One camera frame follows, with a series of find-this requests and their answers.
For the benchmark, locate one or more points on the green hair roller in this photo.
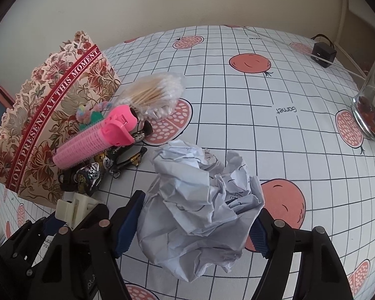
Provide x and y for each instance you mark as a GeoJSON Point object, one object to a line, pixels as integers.
{"type": "Point", "coordinates": [92, 121]}

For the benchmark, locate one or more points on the fruit print tablecloth desktop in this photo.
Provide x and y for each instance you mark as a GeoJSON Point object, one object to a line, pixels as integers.
{"type": "Point", "coordinates": [300, 150]}

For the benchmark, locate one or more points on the white paper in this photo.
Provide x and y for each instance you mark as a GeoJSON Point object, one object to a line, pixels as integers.
{"type": "Point", "coordinates": [193, 206]}

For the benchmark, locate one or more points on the clear glass jar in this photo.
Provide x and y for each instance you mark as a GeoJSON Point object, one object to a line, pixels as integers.
{"type": "Point", "coordinates": [370, 109]}

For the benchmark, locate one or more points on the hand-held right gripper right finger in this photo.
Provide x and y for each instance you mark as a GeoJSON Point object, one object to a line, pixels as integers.
{"type": "Point", "coordinates": [258, 234]}

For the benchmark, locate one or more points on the black power adapter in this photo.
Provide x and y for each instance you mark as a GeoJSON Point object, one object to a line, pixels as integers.
{"type": "Point", "coordinates": [323, 53]}

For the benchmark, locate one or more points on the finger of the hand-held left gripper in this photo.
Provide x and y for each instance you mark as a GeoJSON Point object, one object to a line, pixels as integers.
{"type": "Point", "coordinates": [22, 247]}

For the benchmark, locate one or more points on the pink hair roller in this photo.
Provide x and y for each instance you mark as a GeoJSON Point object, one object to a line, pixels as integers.
{"type": "Point", "coordinates": [97, 137]}

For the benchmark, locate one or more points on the floral paper storage box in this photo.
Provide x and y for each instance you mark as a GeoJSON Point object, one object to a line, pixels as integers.
{"type": "Point", "coordinates": [50, 100]}

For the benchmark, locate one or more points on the cream door frame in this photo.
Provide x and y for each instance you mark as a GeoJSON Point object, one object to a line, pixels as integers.
{"type": "Point", "coordinates": [359, 15]}

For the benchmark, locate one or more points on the bag of cotton swabs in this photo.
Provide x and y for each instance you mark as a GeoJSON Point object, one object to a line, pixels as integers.
{"type": "Point", "coordinates": [156, 95]}

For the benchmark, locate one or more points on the black patterned hair clip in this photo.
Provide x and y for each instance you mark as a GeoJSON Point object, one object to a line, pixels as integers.
{"type": "Point", "coordinates": [125, 162]}
{"type": "Point", "coordinates": [84, 176]}

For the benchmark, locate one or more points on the black gold lipstick tube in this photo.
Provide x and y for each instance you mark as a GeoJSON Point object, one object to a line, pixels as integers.
{"type": "Point", "coordinates": [142, 134]}

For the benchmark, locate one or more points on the white plastic clip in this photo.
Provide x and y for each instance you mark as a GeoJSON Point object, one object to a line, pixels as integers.
{"type": "Point", "coordinates": [73, 207]}

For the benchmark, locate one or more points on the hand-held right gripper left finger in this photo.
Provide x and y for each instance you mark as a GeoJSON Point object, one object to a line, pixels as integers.
{"type": "Point", "coordinates": [128, 225]}

